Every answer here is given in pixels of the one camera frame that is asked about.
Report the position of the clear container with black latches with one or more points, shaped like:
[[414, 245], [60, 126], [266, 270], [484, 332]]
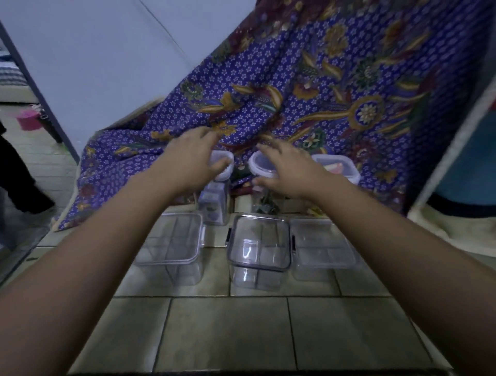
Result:
[[259, 248]]

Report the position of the dark door frame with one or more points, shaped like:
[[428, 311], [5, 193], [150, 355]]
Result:
[[38, 97]]

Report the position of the clear jar with dark leaves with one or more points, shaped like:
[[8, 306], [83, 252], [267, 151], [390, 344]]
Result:
[[267, 203]]

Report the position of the empty clear square container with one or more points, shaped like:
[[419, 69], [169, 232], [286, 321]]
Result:
[[321, 248], [170, 248]]

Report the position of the person's right thumb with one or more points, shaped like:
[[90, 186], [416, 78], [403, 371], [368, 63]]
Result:
[[264, 181]]

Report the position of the clear jar with pink contents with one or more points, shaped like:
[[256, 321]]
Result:
[[343, 166]]

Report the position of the person's left forearm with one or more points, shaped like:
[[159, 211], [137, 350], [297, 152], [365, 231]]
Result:
[[85, 263]]

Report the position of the white frame bar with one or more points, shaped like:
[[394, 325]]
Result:
[[453, 143]]

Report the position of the person's right forearm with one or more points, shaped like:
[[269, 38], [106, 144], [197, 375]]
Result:
[[407, 263]]

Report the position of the teal cloth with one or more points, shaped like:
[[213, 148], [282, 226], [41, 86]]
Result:
[[471, 166]]

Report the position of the person's left thumb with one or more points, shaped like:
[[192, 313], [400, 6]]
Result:
[[221, 164]]

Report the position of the cream towel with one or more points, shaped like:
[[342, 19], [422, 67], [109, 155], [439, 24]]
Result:
[[457, 228]]

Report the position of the tall clear jar white lid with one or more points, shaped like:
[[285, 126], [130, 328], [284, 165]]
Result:
[[214, 203]]

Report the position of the pink plastic bucket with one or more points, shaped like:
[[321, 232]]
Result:
[[28, 119]]

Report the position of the person's left hand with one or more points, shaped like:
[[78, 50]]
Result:
[[186, 162]]

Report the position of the striped mattress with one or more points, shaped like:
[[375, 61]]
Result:
[[11, 75]]

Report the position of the person's right hand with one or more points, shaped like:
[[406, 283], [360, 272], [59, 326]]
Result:
[[296, 172]]

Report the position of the purple floral batik cloth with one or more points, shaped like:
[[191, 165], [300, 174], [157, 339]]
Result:
[[329, 85]]

